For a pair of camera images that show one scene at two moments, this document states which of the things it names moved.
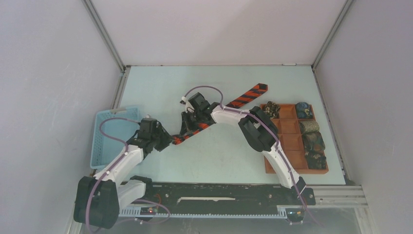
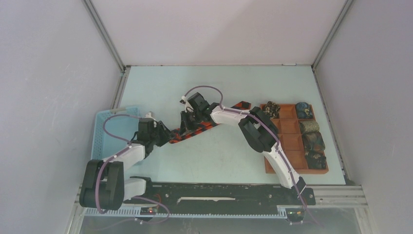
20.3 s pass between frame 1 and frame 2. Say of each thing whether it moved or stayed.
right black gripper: stayed
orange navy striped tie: moved
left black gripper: stayed
